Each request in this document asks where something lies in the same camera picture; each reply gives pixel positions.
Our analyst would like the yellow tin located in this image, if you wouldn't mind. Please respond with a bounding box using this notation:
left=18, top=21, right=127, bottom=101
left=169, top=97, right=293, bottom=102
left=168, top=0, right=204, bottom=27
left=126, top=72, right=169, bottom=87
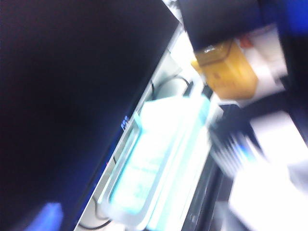
left=191, top=39, right=259, bottom=100

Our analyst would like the black AOC monitor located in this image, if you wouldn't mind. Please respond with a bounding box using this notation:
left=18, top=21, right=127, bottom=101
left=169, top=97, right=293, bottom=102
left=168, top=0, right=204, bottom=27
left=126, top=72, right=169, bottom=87
left=0, top=0, right=183, bottom=231

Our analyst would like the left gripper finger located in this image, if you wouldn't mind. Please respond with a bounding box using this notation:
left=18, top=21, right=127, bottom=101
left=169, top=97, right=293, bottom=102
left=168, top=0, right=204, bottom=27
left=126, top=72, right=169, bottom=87
left=24, top=202, right=64, bottom=231

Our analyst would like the white cardboard box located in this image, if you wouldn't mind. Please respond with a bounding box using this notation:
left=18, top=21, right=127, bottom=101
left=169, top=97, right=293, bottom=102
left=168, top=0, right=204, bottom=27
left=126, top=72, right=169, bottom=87
left=238, top=24, right=289, bottom=97

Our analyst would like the teal book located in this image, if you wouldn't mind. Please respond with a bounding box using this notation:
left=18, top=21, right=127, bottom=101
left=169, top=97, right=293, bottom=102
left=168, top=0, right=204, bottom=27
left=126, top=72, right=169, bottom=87
left=108, top=96, right=211, bottom=231

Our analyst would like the silver monitor stand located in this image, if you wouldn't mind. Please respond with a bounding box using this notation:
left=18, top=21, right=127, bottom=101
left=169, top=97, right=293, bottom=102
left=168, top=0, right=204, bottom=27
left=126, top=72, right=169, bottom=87
left=96, top=79, right=212, bottom=228

